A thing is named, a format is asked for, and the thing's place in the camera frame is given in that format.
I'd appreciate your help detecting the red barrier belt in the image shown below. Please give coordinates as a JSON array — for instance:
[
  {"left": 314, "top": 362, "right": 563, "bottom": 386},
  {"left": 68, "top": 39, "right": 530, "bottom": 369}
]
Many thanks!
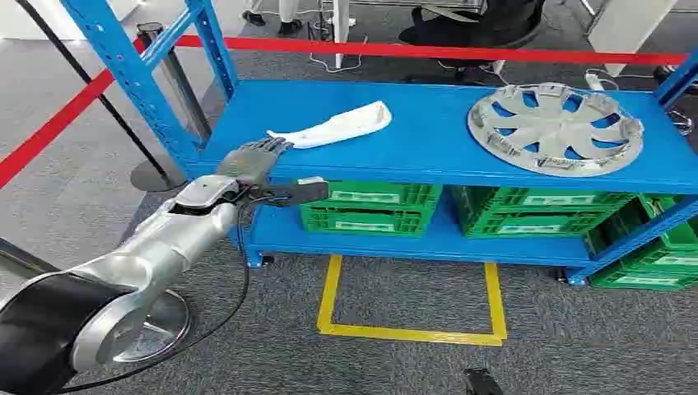
[
  {"left": 174, "top": 35, "right": 689, "bottom": 67},
  {"left": 0, "top": 36, "right": 147, "bottom": 190}
]

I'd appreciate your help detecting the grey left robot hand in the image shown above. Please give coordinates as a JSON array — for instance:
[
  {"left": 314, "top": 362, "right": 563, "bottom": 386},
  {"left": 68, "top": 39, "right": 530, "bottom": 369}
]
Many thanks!
[{"left": 216, "top": 137, "right": 295, "bottom": 187}]

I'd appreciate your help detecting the silver wheel hubcap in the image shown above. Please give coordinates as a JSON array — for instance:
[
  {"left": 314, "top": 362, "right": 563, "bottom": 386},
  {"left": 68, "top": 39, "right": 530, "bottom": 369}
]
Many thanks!
[{"left": 467, "top": 82, "right": 645, "bottom": 178}]

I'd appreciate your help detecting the white plastic trim part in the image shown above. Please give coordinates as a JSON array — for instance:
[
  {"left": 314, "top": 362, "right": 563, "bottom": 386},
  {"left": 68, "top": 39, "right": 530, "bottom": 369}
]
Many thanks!
[{"left": 266, "top": 100, "right": 393, "bottom": 150}]

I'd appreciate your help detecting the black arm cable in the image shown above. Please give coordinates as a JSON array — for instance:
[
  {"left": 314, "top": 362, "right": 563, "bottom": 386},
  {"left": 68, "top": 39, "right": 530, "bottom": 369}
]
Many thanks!
[{"left": 51, "top": 196, "right": 252, "bottom": 395}]

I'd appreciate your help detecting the black office chair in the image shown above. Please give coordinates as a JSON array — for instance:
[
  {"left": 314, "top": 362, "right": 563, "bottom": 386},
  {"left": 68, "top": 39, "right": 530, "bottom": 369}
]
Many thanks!
[{"left": 398, "top": 0, "right": 547, "bottom": 83}]

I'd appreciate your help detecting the white floor cable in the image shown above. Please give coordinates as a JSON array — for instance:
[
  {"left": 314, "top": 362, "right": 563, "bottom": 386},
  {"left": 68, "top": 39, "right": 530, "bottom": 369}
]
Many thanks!
[{"left": 307, "top": 35, "right": 370, "bottom": 74}]

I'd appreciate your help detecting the white panel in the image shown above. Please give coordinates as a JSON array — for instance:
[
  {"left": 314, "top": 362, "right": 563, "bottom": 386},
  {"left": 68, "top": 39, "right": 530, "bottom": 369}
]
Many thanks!
[{"left": 586, "top": 0, "right": 678, "bottom": 78}]

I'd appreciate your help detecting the dark round floor base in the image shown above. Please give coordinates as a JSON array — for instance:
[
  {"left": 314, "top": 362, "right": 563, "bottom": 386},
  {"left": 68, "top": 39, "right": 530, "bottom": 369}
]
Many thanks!
[{"left": 129, "top": 158, "right": 188, "bottom": 193}]

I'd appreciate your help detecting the black robot foot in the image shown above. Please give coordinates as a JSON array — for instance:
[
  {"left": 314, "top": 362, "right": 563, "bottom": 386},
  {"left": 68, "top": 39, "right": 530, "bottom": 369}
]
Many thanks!
[{"left": 463, "top": 368, "right": 505, "bottom": 395}]

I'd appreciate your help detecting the black thin pole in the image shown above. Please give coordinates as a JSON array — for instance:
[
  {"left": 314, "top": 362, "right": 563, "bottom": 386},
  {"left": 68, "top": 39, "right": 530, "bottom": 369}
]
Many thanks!
[{"left": 15, "top": 0, "right": 174, "bottom": 184}]

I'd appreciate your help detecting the green plastic crate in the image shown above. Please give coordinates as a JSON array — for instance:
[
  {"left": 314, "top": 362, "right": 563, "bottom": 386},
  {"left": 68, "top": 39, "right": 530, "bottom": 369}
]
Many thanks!
[
  {"left": 584, "top": 225, "right": 698, "bottom": 291},
  {"left": 320, "top": 181, "right": 444, "bottom": 209},
  {"left": 450, "top": 185, "right": 637, "bottom": 212},
  {"left": 636, "top": 193, "right": 698, "bottom": 253},
  {"left": 298, "top": 202, "right": 439, "bottom": 238},
  {"left": 462, "top": 208, "right": 620, "bottom": 240}
]

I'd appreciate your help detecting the blue metal shelf rack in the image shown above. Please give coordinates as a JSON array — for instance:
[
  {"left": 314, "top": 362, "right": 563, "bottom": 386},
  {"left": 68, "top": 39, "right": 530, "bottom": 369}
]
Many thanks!
[{"left": 59, "top": 0, "right": 698, "bottom": 287}]

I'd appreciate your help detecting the person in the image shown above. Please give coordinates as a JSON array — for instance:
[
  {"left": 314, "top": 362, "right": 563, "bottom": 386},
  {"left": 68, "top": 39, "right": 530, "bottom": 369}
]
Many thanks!
[{"left": 242, "top": 0, "right": 305, "bottom": 38}]

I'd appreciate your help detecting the steel stanchion post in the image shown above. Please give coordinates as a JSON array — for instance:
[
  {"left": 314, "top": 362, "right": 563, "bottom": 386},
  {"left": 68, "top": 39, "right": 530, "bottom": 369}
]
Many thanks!
[{"left": 135, "top": 22, "right": 214, "bottom": 146}]

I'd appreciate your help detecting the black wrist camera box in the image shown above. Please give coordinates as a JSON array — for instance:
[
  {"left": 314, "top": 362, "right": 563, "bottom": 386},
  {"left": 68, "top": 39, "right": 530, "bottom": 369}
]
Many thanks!
[{"left": 254, "top": 177, "right": 330, "bottom": 209}]

